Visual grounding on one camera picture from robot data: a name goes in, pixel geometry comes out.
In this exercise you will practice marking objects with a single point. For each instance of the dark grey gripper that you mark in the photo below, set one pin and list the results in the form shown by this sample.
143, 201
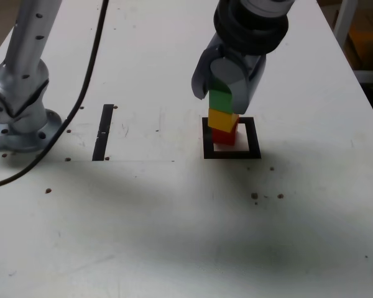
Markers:
242, 60

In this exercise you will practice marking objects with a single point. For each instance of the green cube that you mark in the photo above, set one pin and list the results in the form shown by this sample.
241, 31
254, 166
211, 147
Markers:
219, 99

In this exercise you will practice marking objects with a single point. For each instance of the yellow cube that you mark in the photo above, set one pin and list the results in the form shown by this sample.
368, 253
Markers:
219, 119

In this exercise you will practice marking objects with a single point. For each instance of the red cube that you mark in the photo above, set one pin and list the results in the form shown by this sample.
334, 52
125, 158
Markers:
223, 138

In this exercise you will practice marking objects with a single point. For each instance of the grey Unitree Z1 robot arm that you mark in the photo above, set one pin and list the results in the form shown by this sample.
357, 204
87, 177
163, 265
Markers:
25, 77

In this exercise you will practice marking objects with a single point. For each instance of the black tape square outline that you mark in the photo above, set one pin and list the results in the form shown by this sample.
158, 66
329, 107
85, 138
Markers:
230, 155

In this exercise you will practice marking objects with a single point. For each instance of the black tape strip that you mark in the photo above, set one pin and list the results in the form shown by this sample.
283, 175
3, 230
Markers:
103, 133

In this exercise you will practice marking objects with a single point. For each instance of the brown cardboard box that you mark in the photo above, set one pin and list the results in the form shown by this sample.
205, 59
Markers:
368, 43

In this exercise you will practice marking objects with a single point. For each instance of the white metal rack frame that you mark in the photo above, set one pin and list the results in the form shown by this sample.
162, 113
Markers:
340, 15

